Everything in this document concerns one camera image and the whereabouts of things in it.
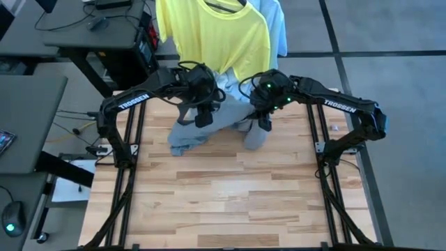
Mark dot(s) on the black mouse with blue light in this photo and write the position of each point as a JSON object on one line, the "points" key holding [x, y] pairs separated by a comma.
{"points": [[14, 218]]}

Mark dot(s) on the black computer monitor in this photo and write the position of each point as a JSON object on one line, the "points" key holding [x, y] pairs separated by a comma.
{"points": [[47, 4]]}

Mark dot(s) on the blue patterned button shirt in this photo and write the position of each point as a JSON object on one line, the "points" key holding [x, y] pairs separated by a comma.
{"points": [[278, 28]]}

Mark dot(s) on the black aluminium table frame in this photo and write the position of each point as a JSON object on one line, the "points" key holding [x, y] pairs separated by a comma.
{"points": [[123, 195]]}

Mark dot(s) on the grey heathered t-shirt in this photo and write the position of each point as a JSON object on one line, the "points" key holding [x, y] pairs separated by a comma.
{"points": [[230, 115]]}

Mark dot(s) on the dark tablet device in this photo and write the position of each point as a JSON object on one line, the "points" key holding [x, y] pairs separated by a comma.
{"points": [[6, 141]]}

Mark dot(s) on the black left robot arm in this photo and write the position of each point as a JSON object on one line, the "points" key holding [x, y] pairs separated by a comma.
{"points": [[132, 97]]}

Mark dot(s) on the black computer mouse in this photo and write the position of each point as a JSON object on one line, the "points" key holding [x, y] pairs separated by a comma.
{"points": [[97, 23]]}

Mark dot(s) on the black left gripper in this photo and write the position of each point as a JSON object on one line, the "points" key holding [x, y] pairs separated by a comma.
{"points": [[202, 85]]}

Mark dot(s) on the small grey clip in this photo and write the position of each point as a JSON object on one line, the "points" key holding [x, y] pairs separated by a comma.
{"points": [[335, 127]]}

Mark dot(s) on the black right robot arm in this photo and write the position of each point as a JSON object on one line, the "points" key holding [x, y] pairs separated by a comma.
{"points": [[341, 104]]}

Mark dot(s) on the dark grey desk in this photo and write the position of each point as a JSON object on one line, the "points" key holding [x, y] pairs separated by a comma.
{"points": [[28, 38], [31, 122], [69, 35], [31, 188]]}

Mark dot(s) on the black desktop box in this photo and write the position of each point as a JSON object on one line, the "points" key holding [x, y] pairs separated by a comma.
{"points": [[113, 3]]}

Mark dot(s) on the white power strip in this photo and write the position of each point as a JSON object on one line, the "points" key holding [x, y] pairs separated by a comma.
{"points": [[101, 151]]}

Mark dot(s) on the white paper sheets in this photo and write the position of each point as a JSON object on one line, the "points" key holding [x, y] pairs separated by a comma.
{"points": [[69, 188]]}

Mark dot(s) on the yellow t-shirt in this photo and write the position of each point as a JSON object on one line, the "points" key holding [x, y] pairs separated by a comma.
{"points": [[216, 38]]}

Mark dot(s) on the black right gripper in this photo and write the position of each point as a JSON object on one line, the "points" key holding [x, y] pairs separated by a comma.
{"points": [[271, 94]]}

